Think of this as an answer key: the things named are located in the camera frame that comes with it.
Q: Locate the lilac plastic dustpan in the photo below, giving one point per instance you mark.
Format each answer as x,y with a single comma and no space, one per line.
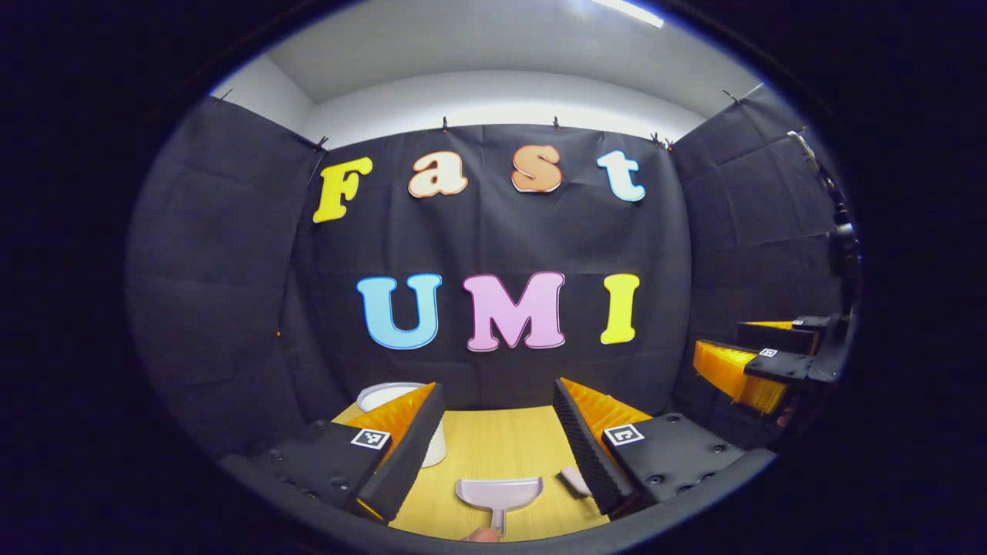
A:
500,491

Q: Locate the ceiling light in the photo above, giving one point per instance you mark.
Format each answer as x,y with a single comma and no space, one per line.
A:
628,11

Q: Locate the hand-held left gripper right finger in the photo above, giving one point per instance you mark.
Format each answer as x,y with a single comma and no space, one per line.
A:
582,451

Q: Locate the small lilac broom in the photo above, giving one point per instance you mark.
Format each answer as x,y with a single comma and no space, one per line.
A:
575,481

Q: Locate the row of black cloth clips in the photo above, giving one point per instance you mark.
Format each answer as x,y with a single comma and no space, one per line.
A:
445,123

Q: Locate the yellow wooden desktop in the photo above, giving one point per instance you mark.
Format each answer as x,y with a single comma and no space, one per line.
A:
493,439

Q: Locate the white ribbed garbage bin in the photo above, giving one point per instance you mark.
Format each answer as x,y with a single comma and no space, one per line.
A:
385,395

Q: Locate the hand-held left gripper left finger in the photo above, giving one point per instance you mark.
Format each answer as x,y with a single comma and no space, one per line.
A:
405,455

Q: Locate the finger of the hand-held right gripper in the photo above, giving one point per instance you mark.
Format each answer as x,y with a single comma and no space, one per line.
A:
786,335
783,368

